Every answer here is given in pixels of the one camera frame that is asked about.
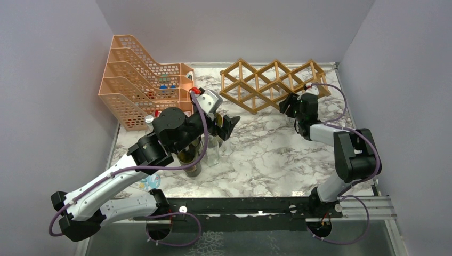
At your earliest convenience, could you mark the clear square glass bottle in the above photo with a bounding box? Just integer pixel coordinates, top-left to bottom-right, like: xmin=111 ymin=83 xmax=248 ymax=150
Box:
xmin=205 ymin=135 xmax=220 ymax=167

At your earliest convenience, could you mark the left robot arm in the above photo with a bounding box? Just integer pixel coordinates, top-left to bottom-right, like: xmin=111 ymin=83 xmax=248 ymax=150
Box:
xmin=48 ymin=107 xmax=240 ymax=242

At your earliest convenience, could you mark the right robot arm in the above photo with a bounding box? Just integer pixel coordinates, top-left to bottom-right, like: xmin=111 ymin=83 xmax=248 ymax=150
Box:
xmin=279 ymin=93 xmax=382 ymax=217

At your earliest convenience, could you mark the green wine bottle back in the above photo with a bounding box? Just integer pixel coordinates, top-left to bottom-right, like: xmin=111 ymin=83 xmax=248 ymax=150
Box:
xmin=215 ymin=113 xmax=223 ymax=148

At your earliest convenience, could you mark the green wine bottle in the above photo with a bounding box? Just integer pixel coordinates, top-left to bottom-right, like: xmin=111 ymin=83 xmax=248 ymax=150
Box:
xmin=177 ymin=146 xmax=202 ymax=178
xmin=215 ymin=113 xmax=223 ymax=148

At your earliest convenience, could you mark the wooden wine rack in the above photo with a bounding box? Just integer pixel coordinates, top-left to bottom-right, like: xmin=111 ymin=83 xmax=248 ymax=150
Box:
xmin=220 ymin=58 xmax=331 ymax=114

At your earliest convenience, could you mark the green wine bottle front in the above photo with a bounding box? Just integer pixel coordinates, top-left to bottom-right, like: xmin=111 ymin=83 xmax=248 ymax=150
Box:
xmin=177 ymin=146 xmax=202 ymax=178

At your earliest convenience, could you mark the small clear bottle silver cap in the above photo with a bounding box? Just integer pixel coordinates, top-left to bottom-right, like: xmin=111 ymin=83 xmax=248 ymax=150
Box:
xmin=144 ymin=115 xmax=155 ymax=134

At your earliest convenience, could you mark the plastic water bottle blue label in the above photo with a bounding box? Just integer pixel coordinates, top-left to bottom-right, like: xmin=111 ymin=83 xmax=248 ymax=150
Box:
xmin=135 ymin=173 xmax=161 ymax=191

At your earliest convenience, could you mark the orange plastic file organizer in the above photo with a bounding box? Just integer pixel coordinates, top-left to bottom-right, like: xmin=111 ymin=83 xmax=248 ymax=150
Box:
xmin=98 ymin=35 xmax=194 ymax=131

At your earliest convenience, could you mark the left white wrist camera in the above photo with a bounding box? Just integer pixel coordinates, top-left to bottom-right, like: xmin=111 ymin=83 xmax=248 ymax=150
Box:
xmin=192 ymin=87 xmax=223 ymax=114

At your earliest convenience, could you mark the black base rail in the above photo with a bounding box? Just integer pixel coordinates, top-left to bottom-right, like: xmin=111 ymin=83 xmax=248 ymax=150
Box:
xmin=134 ymin=196 xmax=340 ymax=234

